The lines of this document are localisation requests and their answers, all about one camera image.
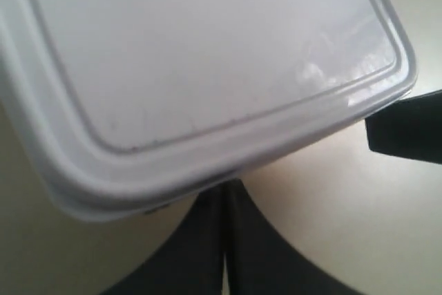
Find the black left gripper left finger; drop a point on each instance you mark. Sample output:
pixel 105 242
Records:
pixel 190 261

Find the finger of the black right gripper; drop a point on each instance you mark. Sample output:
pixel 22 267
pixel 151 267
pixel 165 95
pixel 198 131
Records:
pixel 410 128

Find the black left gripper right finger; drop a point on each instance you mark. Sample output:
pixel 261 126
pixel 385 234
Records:
pixel 259 260

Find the white lidded plastic container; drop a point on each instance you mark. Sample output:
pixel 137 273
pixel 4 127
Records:
pixel 124 106

